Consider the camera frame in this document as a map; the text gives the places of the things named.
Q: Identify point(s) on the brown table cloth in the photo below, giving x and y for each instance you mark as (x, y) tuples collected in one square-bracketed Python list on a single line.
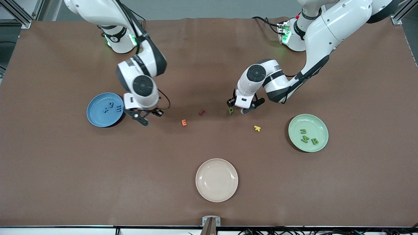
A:
[(65, 179)]

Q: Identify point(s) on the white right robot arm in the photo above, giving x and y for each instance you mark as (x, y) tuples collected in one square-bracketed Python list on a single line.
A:
[(94, 13)]

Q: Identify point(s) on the yellow letter k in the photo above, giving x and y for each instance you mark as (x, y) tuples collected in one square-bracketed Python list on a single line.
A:
[(257, 128)]

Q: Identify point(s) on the blue plate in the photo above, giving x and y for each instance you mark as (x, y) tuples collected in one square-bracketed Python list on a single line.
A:
[(98, 117)]

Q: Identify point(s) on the grey metal camera bracket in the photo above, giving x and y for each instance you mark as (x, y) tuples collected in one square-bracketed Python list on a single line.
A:
[(211, 225)]

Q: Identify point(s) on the green letter N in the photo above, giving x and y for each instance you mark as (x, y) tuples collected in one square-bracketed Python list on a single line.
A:
[(304, 139)]

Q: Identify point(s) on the beige plate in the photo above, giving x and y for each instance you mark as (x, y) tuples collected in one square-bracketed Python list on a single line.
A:
[(217, 180)]

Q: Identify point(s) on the aluminium frame profile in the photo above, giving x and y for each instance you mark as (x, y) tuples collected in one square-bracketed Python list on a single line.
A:
[(396, 20), (19, 18)]

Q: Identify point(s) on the blue letter E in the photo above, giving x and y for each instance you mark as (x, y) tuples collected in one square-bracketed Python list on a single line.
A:
[(120, 108)]

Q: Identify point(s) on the green plate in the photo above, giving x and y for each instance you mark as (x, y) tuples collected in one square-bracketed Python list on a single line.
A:
[(318, 125)]

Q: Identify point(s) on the green letter B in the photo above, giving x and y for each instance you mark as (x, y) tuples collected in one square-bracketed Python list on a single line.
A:
[(313, 141)]

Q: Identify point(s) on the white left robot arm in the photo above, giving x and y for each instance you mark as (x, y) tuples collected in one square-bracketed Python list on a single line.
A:
[(329, 29)]

